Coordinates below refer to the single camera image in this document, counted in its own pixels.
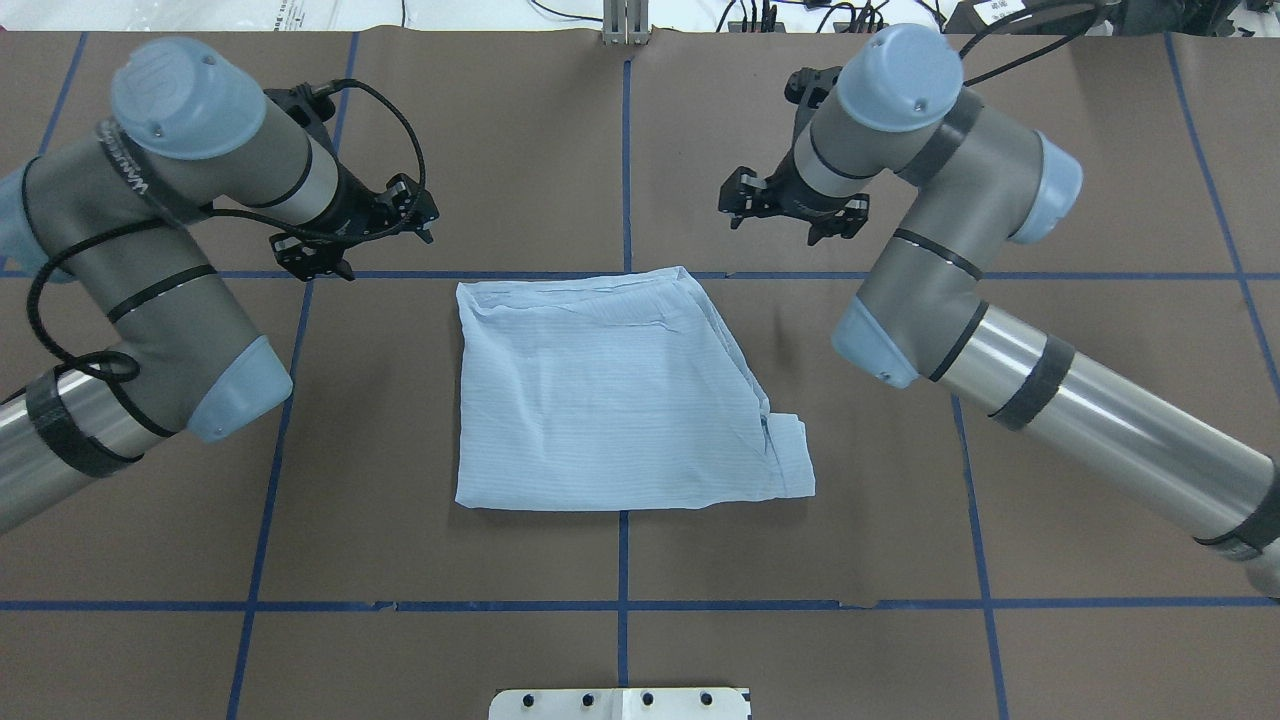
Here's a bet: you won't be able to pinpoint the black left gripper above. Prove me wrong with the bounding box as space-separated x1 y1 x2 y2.
265 85 440 282

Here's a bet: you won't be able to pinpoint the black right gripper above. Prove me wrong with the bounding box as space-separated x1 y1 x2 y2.
717 67 870 247

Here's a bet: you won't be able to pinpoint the light blue button-up shirt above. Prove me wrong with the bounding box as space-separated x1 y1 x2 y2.
454 266 817 512

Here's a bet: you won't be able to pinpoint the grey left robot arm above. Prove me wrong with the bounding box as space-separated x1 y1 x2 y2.
3 36 439 530

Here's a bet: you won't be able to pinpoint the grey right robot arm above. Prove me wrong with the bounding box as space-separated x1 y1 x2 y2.
718 23 1277 600

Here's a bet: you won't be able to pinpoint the black box with label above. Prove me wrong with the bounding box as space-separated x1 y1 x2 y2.
942 1 1123 36

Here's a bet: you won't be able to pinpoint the black cables at table edge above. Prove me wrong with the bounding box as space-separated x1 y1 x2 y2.
530 0 946 36

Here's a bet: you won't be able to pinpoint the grey aluminium frame post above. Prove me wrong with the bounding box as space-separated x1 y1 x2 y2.
602 0 652 47

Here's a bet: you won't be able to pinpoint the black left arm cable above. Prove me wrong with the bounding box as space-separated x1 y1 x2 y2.
26 78 431 441

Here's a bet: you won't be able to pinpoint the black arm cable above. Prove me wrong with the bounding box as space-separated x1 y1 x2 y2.
955 0 1111 88
26 78 431 441

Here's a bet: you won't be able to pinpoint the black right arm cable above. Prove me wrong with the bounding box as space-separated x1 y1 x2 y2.
955 0 1111 88

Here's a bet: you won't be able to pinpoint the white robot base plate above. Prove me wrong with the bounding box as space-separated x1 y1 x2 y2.
488 687 753 719

